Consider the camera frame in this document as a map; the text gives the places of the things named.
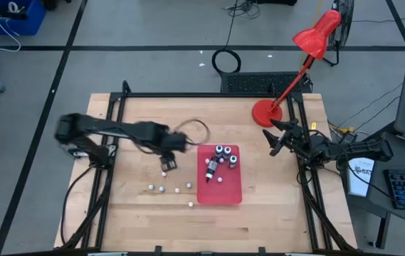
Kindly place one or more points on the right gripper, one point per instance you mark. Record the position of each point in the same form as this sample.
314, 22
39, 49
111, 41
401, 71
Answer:
294, 138

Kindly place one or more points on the black floor fan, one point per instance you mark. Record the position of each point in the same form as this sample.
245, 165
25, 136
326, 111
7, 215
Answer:
347, 25

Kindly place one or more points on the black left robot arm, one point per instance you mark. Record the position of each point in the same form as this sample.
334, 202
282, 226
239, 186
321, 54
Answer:
116, 128

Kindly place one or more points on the blue plastic floor bin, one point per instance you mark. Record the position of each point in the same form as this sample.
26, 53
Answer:
27, 25

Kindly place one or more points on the large green colouring bottle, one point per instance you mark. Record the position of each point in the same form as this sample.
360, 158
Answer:
232, 161

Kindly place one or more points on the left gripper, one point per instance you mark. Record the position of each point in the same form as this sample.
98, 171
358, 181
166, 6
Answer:
175, 142

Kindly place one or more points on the black aluminium table frame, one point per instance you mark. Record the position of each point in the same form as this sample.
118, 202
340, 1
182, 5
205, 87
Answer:
205, 95

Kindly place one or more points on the large dark-tipped colouring bottle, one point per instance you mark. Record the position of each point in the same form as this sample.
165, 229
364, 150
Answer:
227, 152

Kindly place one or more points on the large blue-tipped colouring bottle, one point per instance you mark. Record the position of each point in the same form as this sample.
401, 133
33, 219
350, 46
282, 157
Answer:
219, 150

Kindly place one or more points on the white printed paper sheet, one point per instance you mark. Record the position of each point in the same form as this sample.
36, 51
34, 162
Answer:
360, 181

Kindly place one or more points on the pink translucent plastic bin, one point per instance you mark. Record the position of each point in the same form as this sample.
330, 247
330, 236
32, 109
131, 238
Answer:
230, 188

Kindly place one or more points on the black perforated floor mat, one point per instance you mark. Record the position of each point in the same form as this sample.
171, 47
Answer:
259, 82

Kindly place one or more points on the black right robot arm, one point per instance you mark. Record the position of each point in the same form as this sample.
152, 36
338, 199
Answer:
366, 149

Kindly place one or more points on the yellow power plug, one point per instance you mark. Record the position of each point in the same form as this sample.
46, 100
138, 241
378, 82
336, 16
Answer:
344, 130

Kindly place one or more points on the red desk lamp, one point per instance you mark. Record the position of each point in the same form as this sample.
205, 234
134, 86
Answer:
267, 113

